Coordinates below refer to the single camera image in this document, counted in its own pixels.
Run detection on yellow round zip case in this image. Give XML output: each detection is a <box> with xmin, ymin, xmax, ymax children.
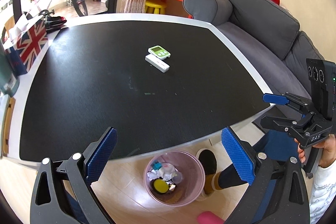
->
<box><xmin>153</xmin><ymin>178</ymin><xmax>169</xmax><ymax>194</ymax></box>

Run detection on white rectangular small box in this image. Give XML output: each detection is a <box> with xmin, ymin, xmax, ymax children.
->
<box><xmin>145</xmin><ymin>54</ymin><xmax>170</xmax><ymax>73</ymax></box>

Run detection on green white digital timer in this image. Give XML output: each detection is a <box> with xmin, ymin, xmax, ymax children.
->
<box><xmin>148</xmin><ymin>46</ymin><xmax>171</xmax><ymax>60</ymax></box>

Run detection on teal toy brick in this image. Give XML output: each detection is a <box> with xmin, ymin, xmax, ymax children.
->
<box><xmin>152</xmin><ymin>161</ymin><xmax>162</xmax><ymax>170</ymax></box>

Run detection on white tissue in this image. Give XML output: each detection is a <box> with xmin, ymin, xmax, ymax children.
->
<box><xmin>146</xmin><ymin>162</ymin><xmax>176</xmax><ymax>181</ymax></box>

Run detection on clear round plastic container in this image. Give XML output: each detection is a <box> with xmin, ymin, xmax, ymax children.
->
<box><xmin>170</xmin><ymin>171</ymin><xmax>183</xmax><ymax>185</ymax></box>

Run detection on white patterned sleeve forearm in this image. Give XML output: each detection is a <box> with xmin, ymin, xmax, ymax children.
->
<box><xmin>309</xmin><ymin>162</ymin><xmax>335</xmax><ymax>223</ymax></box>

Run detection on pink trash bin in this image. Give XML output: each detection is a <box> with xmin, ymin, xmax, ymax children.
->
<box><xmin>143</xmin><ymin>151</ymin><xmax>206</xmax><ymax>207</ymax></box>

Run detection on person right hand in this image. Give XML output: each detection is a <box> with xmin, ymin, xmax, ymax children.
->
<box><xmin>294</xmin><ymin>134</ymin><xmax>336</xmax><ymax>169</ymax></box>

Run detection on black slipper with sock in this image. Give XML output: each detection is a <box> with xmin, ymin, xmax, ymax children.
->
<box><xmin>196</xmin><ymin>148</ymin><xmax>222</xmax><ymax>201</ymax></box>

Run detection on grey fabric sofa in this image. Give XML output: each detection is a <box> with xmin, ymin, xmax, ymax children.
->
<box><xmin>183</xmin><ymin>0</ymin><xmax>323</xmax><ymax>98</ymax></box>

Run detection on pink foam roller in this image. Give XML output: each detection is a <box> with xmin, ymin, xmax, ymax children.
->
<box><xmin>197</xmin><ymin>211</ymin><xmax>225</xmax><ymax>224</ymax></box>

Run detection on teal thermos bottle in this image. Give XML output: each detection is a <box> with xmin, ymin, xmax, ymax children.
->
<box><xmin>0</xmin><ymin>42</ymin><xmax>19</xmax><ymax>97</ymax></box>

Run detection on union jack tissue box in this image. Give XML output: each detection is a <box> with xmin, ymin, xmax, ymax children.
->
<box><xmin>4</xmin><ymin>16</ymin><xmax>48</xmax><ymax>76</ymax></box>

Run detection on black folded gloves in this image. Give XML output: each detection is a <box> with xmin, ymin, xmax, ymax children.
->
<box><xmin>44</xmin><ymin>16</ymin><xmax>67</xmax><ymax>34</ymax></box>

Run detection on yellow plastic stool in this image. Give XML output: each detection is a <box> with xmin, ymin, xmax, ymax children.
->
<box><xmin>145</xmin><ymin>1</ymin><xmax>167</xmax><ymax>15</ymax></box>

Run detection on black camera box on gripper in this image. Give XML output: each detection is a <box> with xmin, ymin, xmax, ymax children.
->
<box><xmin>306</xmin><ymin>59</ymin><xmax>335</xmax><ymax>121</ymax></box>

